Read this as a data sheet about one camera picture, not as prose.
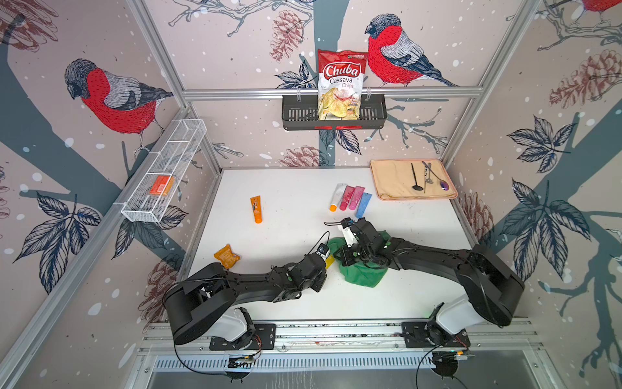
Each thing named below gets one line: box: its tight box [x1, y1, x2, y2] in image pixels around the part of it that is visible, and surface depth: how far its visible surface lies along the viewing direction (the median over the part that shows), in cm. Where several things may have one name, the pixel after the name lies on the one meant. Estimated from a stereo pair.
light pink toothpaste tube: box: [349, 185, 366, 211], surface depth 109 cm
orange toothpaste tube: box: [249, 194, 264, 225], surface depth 107 cm
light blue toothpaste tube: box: [354, 192, 373, 219], surface depth 109 cm
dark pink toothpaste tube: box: [339, 184, 356, 211], surface depth 109 cm
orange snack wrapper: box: [213, 243, 241, 270], surface depth 92 cm
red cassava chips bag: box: [317, 48, 369, 121], surface depth 87 cm
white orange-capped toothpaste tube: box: [328, 183, 348, 213], surface depth 110 cm
